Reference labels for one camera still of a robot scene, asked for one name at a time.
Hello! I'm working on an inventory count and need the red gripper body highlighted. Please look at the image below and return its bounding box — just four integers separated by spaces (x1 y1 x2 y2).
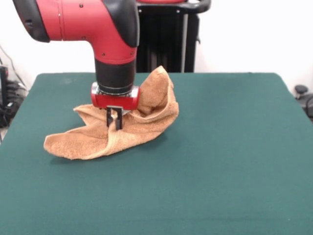
90 82 141 111

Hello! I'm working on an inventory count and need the orange terry towel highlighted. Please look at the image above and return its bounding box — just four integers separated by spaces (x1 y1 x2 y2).
43 65 179 161

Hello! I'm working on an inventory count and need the black electrical box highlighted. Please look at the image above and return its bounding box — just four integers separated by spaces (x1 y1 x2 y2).
0 65 10 108

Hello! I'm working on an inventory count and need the dark green table cloth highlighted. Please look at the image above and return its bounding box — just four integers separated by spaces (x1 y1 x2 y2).
0 72 313 235

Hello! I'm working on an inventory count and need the black office chair base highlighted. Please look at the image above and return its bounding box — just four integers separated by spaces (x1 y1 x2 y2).
294 84 313 116

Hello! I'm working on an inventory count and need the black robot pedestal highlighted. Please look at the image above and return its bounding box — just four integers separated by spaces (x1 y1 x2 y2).
135 0 211 73

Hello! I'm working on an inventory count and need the black cable bundle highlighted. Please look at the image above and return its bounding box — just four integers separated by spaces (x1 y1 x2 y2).
0 44 29 128

